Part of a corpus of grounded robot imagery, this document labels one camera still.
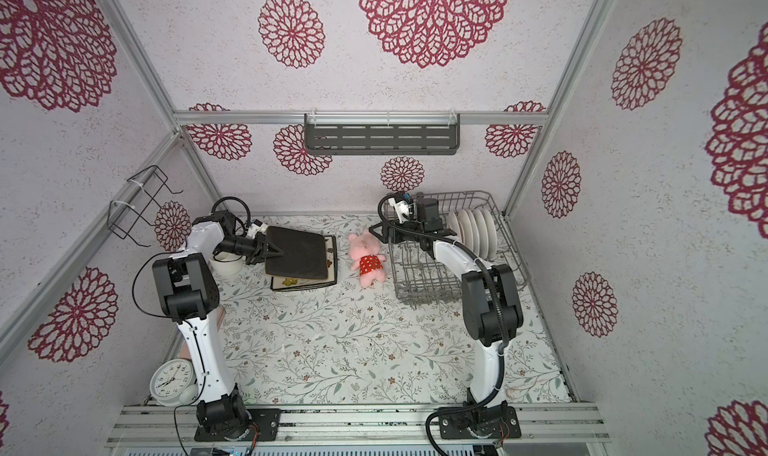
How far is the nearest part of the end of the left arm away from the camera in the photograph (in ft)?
2.97

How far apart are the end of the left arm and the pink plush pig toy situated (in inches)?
10.8

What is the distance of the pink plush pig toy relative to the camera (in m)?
0.99
